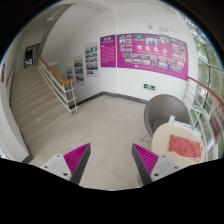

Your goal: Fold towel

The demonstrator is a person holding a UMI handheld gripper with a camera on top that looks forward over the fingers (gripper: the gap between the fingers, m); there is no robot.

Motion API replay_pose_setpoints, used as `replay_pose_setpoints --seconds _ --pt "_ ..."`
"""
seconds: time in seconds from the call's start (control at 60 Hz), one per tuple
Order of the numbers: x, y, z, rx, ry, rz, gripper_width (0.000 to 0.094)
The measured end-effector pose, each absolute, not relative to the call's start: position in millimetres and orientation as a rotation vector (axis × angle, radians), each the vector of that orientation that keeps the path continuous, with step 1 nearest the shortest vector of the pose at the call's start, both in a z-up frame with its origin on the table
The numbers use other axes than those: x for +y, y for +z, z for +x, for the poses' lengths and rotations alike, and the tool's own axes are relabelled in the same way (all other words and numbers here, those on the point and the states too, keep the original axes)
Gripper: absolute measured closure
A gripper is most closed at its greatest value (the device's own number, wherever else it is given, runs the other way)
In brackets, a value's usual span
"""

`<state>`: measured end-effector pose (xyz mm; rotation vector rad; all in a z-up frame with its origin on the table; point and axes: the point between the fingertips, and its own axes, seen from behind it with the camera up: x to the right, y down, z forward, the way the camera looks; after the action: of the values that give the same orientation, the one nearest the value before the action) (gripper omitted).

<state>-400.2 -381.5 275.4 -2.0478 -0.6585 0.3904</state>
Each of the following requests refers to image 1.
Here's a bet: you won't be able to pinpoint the white photo notice board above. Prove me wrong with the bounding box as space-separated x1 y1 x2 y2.
85 42 99 77

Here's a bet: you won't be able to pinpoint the small magenta text wall poster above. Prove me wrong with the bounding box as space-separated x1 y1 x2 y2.
100 35 116 67

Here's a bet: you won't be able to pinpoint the round white table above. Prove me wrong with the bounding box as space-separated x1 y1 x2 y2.
151 123 205 168

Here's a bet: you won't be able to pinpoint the grey round shell chair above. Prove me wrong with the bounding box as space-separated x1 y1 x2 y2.
144 94 190 136

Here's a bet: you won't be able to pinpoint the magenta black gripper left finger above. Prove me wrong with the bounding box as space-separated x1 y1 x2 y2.
41 143 91 185

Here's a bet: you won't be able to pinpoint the large magenta photo wall poster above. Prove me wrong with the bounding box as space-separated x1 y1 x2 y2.
117 33 188 80

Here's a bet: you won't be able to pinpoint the window railing wooden handrail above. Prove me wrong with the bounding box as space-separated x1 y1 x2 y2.
183 77 224 161

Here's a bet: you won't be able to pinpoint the dark doorway upstairs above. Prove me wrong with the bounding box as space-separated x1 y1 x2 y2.
24 43 39 67

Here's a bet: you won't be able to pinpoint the red white banner sign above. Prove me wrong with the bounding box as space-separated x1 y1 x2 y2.
209 100 224 143

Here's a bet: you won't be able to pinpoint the beige staircase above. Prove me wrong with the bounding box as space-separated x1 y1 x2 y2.
10 65 68 145

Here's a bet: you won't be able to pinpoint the red folded towel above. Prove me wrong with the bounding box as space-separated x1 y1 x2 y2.
168 134 202 159

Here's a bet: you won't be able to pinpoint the green exit sign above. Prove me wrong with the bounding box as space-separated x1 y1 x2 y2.
143 84 155 91

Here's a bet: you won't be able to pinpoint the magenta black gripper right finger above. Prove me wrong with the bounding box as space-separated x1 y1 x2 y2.
132 143 180 185

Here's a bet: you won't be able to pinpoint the white stair railing wooden handrail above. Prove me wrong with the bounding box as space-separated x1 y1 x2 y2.
35 55 78 115

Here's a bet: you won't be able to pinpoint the white plastic bag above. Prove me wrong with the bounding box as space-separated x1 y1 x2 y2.
168 115 201 138

